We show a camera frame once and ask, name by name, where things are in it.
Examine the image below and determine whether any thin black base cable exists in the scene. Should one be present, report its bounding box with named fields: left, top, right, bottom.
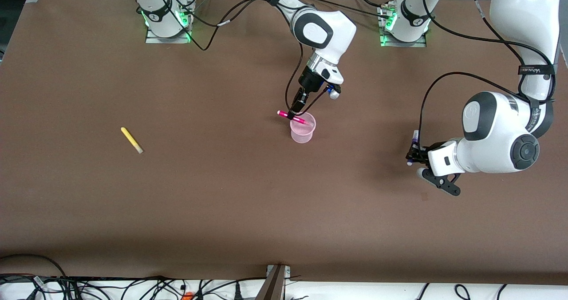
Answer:
left=303, top=0, right=392, bottom=19

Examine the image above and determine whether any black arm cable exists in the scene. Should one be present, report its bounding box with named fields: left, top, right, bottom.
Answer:
left=417, top=0, right=556, bottom=152
left=153, top=0, right=312, bottom=110

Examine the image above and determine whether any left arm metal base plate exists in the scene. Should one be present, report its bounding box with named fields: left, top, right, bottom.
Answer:
left=379, top=5, right=427, bottom=47

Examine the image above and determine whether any yellow marker pen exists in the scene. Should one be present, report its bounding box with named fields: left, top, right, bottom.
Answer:
left=121, top=127, right=144, bottom=154

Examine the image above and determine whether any purple marker pen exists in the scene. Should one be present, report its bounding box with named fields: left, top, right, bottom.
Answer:
left=407, top=130, right=420, bottom=166

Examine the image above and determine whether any pink translucent cup holder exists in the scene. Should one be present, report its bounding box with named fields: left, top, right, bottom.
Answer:
left=290, top=112, right=316, bottom=144

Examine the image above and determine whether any black cable tangle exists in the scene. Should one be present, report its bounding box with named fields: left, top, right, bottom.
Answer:
left=0, top=273, right=267, bottom=300

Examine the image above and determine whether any pink marker pen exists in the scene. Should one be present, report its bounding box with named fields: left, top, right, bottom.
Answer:
left=277, top=110, right=308, bottom=125

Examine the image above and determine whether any thick black looping cable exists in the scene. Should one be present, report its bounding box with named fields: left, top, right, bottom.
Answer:
left=0, top=254, right=68, bottom=279

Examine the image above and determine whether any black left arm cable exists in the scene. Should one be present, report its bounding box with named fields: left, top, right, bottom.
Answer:
left=417, top=0, right=556, bottom=152

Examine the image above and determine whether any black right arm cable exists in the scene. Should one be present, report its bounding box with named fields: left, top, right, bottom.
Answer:
left=153, top=0, right=312, bottom=110

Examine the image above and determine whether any metal table edge bracket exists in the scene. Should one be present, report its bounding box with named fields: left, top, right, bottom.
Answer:
left=255, top=264, right=292, bottom=300

